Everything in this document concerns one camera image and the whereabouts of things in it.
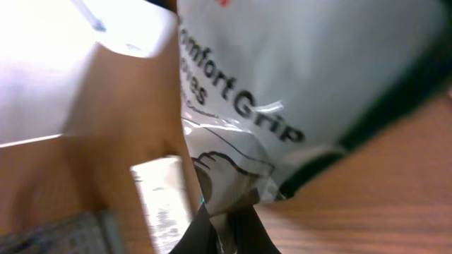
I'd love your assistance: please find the green glove package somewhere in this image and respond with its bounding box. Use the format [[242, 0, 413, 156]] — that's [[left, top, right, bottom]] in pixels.
[[177, 0, 451, 216]]

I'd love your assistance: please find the white cream tube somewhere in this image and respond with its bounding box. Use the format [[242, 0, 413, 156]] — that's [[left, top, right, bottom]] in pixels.
[[131, 155, 200, 254]]

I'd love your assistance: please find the white barcode scanner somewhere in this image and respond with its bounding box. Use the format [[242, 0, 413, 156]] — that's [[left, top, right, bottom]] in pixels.
[[1, 0, 177, 147]]

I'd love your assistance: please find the grey plastic basket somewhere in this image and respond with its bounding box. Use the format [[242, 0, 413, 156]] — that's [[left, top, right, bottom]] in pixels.
[[1, 210, 126, 254]]

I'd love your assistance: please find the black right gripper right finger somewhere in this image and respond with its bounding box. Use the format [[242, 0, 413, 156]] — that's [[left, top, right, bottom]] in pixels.
[[227, 207, 280, 254]]

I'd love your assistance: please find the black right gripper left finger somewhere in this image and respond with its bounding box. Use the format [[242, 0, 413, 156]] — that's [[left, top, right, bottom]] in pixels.
[[169, 204, 218, 254]]

